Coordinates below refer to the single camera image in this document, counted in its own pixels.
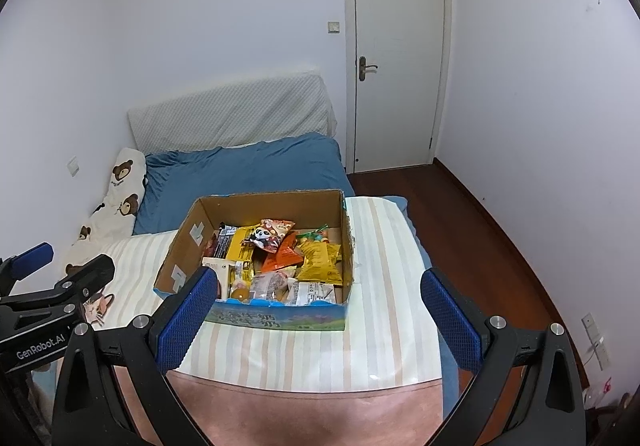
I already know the white yellow-edged snack packet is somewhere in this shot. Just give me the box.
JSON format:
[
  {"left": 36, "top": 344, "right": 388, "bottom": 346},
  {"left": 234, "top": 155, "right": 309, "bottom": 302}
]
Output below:
[{"left": 248, "top": 273, "right": 297, "bottom": 302}]

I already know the green candy packet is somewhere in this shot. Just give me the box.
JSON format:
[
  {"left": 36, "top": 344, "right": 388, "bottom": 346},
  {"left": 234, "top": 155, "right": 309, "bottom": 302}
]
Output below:
[{"left": 296, "top": 225, "right": 331, "bottom": 244}]

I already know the small yellow snack packet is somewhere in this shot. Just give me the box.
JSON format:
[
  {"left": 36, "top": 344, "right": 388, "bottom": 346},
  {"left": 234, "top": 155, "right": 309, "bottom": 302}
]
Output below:
[{"left": 296, "top": 241, "right": 343, "bottom": 286}]

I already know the red white snack packet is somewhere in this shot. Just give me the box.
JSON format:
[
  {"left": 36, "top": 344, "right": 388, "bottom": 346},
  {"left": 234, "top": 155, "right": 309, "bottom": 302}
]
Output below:
[{"left": 243, "top": 220, "right": 296, "bottom": 252}]

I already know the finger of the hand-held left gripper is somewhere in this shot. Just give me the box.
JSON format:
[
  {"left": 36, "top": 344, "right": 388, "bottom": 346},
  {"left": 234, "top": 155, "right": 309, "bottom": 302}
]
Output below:
[
  {"left": 0, "top": 242, "right": 55, "bottom": 288},
  {"left": 54, "top": 253, "right": 117, "bottom": 298}
]

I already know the white biscuit packet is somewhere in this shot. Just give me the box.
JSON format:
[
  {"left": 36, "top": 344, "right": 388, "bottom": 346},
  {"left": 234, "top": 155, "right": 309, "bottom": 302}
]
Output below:
[{"left": 202, "top": 260, "right": 236, "bottom": 299}]

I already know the white barcode snack packet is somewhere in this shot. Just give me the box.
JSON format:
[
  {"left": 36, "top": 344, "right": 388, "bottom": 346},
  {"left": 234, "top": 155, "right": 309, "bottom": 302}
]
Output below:
[{"left": 287, "top": 280, "right": 337, "bottom": 305}]

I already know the long yellow snack packet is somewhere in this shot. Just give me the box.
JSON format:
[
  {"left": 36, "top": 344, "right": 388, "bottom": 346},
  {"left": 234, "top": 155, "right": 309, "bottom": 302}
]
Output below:
[{"left": 222, "top": 226, "right": 261, "bottom": 283}]

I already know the white door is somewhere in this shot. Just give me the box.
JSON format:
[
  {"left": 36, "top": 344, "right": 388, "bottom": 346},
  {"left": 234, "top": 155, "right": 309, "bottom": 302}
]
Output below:
[{"left": 341, "top": 0, "right": 453, "bottom": 174}]

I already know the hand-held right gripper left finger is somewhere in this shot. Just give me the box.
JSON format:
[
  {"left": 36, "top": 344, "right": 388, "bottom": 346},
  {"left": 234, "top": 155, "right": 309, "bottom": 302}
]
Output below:
[{"left": 52, "top": 267, "right": 221, "bottom": 446}]

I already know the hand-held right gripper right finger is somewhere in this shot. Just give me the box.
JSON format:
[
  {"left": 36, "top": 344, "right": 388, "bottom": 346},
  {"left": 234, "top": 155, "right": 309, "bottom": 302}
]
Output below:
[{"left": 420, "top": 267, "right": 587, "bottom": 446}]

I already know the orange snack packet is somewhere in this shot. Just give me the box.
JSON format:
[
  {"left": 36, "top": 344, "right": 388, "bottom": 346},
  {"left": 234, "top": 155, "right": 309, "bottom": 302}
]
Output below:
[{"left": 261, "top": 233, "right": 306, "bottom": 273}]

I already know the bear print pillow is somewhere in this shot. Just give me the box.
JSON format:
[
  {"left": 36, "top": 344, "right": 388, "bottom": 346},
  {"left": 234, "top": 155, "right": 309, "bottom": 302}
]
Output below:
[{"left": 64, "top": 147, "right": 147, "bottom": 277}]

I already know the black silver snack packet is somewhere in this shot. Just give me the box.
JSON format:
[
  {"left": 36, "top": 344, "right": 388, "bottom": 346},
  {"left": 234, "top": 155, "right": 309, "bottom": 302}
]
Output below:
[{"left": 216, "top": 225, "right": 241, "bottom": 259}]

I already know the white headboard cushion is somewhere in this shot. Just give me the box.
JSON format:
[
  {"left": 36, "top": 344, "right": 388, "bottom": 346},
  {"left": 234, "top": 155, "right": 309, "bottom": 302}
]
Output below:
[{"left": 127, "top": 73, "right": 337, "bottom": 153}]

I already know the cardboard box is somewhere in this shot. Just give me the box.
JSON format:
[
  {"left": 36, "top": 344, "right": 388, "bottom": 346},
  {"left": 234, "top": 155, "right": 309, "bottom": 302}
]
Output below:
[{"left": 152, "top": 189, "right": 357, "bottom": 333}]

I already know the cat print cloth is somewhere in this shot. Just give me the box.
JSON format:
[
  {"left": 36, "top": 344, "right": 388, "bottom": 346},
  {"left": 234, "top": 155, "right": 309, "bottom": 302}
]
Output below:
[{"left": 82, "top": 291, "right": 116, "bottom": 329}]

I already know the blue blanket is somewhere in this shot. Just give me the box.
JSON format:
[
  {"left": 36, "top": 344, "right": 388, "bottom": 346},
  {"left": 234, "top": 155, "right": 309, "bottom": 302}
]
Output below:
[{"left": 132, "top": 132, "right": 463, "bottom": 419}]

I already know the brass door handle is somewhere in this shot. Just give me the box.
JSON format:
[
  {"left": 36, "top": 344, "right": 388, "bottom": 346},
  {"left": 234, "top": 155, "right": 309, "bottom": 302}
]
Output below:
[{"left": 357, "top": 55, "right": 379, "bottom": 83}]

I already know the striped blanket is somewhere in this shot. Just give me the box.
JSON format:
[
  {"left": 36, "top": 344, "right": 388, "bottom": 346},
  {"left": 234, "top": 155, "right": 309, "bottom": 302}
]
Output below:
[{"left": 97, "top": 196, "right": 446, "bottom": 394}]

